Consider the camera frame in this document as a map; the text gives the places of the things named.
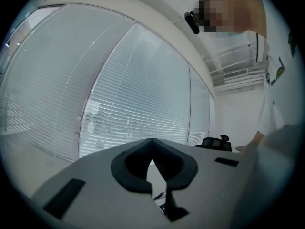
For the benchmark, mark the person's white printed t-shirt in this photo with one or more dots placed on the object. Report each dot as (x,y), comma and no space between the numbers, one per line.
(276,104)

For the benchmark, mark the person's head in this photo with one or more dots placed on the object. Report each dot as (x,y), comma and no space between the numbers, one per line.
(250,13)

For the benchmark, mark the black head-mounted camera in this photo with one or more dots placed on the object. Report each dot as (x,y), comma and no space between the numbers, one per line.
(192,24)

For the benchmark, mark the large black office chair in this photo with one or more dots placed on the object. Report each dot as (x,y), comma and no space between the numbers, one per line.
(214,143)

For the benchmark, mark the long ceiling light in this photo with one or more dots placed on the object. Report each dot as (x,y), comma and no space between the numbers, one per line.
(261,49)

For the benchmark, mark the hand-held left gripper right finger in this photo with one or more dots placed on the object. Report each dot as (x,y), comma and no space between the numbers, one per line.
(209,187)

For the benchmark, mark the white window blind panel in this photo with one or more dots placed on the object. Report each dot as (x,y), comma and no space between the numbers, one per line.
(199,111)
(52,75)
(143,87)

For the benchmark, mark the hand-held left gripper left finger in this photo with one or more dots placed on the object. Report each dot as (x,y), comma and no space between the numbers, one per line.
(95,194)

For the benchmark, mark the white ceiling air vent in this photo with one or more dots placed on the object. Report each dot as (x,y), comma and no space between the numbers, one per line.
(236,74)

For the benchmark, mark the person's right forearm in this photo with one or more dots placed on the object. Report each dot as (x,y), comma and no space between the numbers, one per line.
(253,143)

